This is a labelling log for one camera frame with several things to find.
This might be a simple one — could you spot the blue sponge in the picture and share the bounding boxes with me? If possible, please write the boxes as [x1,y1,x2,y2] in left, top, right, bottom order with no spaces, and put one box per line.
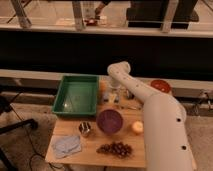
[103,93,119,103]

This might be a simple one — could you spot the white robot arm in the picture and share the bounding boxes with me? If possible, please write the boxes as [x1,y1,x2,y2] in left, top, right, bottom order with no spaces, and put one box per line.
[107,61,194,171]

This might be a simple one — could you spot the green plastic tray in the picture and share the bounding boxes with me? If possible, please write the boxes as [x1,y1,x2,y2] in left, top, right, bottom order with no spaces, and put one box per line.
[52,75,99,117]

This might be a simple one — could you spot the black and silver can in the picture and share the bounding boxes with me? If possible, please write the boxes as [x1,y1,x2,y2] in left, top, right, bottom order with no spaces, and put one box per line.
[126,90,135,100]

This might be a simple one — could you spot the metal fork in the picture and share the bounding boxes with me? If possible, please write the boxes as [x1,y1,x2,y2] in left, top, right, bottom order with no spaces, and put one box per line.
[117,105,141,110]

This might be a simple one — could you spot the purple bowl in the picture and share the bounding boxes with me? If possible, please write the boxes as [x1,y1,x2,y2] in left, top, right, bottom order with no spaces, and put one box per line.
[96,109,123,134]

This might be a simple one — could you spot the yellow round fruit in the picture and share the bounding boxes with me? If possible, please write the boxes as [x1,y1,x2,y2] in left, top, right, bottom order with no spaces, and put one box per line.
[131,121,144,135]

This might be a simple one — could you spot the small metal cup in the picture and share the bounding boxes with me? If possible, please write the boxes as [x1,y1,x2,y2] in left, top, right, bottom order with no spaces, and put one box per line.
[79,122,91,137]

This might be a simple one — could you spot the red bowl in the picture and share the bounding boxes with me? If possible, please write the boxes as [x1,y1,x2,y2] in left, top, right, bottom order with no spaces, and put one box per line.
[150,79,171,93]

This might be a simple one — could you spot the bunch of dark grapes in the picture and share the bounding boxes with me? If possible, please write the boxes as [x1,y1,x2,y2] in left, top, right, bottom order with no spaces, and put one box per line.
[96,142,133,158]

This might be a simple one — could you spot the blue cloth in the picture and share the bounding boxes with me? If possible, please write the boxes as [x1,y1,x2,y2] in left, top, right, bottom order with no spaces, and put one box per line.
[52,135,82,159]

